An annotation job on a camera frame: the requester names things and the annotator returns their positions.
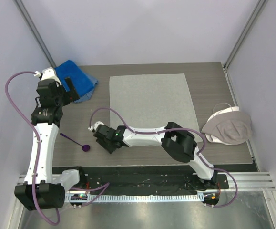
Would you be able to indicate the white slotted cable duct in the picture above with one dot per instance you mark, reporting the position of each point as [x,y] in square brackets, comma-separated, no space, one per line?
[81,198]

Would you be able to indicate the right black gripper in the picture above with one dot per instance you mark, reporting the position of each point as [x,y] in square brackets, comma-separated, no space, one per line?
[110,149]

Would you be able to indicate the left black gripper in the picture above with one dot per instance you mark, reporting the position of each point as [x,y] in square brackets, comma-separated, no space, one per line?
[72,93]

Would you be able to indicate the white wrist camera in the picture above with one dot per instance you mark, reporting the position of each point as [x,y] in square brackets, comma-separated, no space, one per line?
[93,127]
[48,73]

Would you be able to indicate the purple metal spoon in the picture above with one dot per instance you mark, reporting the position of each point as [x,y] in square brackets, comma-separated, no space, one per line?
[85,148]

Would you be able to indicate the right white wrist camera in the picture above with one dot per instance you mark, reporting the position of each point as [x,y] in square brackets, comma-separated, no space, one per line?
[93,127]

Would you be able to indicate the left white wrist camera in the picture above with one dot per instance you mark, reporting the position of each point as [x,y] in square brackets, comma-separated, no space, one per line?
[48,73]

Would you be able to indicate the grey cloth napkin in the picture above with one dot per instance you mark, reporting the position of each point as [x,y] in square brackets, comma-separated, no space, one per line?
[152,100]

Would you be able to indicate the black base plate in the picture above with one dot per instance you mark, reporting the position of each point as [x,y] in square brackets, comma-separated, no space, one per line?
[150,180]

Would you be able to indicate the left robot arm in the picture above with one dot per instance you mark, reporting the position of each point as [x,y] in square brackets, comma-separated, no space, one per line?
[39,186]

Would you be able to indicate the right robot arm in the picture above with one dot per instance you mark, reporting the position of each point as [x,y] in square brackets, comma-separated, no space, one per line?
[178,142]

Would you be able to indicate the light blue mesh cloth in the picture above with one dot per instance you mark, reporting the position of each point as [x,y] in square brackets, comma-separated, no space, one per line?
[87,96]

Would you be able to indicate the blue folded towel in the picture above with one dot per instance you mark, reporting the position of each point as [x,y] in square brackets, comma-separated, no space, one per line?
[83,82]

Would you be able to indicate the grey cloth pile in bowl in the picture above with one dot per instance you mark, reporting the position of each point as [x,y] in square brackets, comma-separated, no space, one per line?
[228,125]

